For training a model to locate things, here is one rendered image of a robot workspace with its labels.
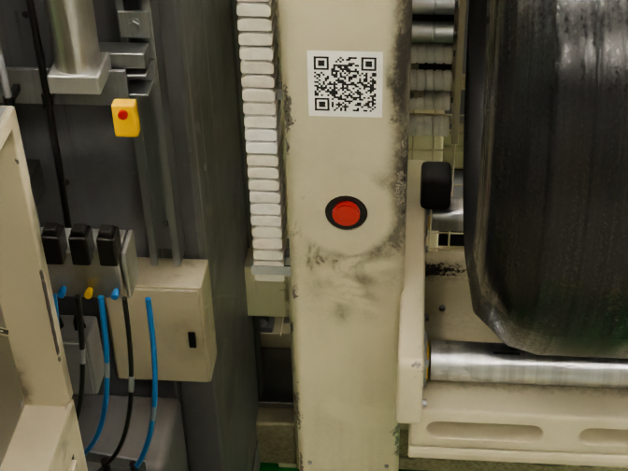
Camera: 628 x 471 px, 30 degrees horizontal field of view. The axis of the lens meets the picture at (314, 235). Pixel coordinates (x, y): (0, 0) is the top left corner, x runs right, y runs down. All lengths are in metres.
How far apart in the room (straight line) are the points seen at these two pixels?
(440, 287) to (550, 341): 0.44
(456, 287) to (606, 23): 0.65
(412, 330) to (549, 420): 0.18
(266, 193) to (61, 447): 0.35
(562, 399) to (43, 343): 0.57
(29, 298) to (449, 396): 0.48
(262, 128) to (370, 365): 0.34
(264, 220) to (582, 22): 0.46
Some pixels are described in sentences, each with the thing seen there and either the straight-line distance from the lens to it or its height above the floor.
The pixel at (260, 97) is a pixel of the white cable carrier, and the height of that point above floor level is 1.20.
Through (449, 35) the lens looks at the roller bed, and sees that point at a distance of 1.60.
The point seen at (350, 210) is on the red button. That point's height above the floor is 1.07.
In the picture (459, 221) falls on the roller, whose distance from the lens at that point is 1.53.
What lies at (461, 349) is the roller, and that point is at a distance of 1.31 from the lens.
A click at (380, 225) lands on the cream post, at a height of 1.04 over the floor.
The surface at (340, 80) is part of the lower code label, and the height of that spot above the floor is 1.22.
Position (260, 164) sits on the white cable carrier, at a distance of 1.26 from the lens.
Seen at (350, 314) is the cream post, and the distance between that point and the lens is 1.36.
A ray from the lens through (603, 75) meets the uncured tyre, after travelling 1.00.
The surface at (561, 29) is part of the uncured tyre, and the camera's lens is 1.00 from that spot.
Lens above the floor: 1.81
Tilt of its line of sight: 37 degrees down
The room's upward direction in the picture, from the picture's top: 2 degrees counter-clockwise
